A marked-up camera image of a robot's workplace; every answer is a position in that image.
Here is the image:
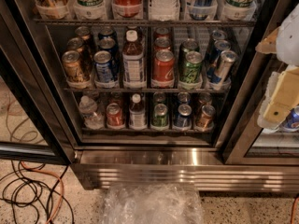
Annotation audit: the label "red coke can middle front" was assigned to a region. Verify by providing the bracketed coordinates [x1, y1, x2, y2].
[152, 49, 175, 82]

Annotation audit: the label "open left fridge door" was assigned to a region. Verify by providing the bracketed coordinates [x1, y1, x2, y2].
[0, 0, 75, 164]

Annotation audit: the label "clear water bottle bottom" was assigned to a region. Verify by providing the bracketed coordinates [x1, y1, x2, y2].
[78, 95, 104, 130]

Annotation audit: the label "blue can behind right door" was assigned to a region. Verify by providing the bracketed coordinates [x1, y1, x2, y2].
[282, 105, 299, 130]

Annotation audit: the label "stainless steel drinks fridge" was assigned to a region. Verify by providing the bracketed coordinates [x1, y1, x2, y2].
[6, 0, 299, 194]

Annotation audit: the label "black cables on floor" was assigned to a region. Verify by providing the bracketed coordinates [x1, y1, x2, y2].
[0, 159, 76, 224]

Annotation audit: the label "green can bottom front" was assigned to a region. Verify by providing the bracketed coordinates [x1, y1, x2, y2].
[151, 104, 168, 127]

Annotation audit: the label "blue pepsi can middle front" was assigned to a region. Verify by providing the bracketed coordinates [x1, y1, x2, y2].
[93, 50, 118, 83]

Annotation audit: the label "brown tea bottle bottom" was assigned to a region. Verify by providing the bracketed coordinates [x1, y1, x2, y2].
[129, 93, 147, 130]

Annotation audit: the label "blue silver redbull can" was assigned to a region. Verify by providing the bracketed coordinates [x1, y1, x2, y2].
[185, 0, 218, 21]

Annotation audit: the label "brown tea bottle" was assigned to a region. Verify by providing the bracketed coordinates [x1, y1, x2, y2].
[129, 93, 147, 130]
[122, 30, 146, 83]

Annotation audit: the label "red cola top shelf can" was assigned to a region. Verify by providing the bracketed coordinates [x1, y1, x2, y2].
[112, 0, 143, 18]

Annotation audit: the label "right glass fridge door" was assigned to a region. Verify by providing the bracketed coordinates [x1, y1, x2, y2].
[222, 3, 299, 166]

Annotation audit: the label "gold can middle front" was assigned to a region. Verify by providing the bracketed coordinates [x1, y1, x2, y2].
[62, 50, 90, 83]

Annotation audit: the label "white ribbed top shelf bottle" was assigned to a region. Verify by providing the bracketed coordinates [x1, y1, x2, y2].
[149, 0, 180, 21]

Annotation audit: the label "brown tea bottle middle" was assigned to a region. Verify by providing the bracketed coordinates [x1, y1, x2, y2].
[122, 30, 146, 83]

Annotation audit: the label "red can bottom front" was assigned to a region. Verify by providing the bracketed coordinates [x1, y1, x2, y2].
[107, 103, 123, 126]

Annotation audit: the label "orange cable on floor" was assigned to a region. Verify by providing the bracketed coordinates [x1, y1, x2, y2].
[18, 161, 65, 224]

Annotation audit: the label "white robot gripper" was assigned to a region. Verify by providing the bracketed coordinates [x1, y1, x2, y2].
[255, 4, 299, 130]

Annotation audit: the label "slim redbull can middle front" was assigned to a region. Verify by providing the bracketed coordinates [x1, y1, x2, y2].
[210, 50, 238, 85]

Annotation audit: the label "clear plastic wrap bundle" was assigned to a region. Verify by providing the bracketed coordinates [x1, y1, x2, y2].
[102, 184, 204, 224]

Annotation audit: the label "white green zero can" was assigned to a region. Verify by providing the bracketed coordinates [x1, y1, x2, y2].
[74, 0, 104, 20]

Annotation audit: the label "slim redbull can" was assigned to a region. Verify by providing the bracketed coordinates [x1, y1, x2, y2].
[210, 50, 238, 85]
[206, 40, 231, 78]

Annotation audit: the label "blue can bottom front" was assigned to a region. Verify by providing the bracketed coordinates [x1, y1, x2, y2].
[174, 104, 192, 129]

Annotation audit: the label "green can middle front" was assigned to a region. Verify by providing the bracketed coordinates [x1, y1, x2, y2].
[179, 51, 203, 84]

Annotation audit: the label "orange gold can bottom front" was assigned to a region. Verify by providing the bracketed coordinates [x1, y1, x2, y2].
[195, 105, 216, 128]

